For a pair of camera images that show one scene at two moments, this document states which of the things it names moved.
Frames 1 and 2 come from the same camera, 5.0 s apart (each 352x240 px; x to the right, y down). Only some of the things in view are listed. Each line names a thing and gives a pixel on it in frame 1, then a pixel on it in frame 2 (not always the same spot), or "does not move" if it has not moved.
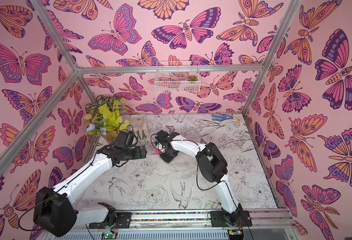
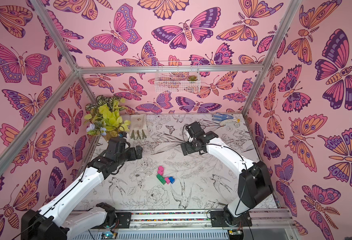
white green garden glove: [139, 124] does not move
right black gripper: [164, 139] → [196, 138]
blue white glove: [220, 117] does not move
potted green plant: [106, 120] does not move
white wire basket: [171, 77] does not move
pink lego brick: [158, 152] → [160, 170]
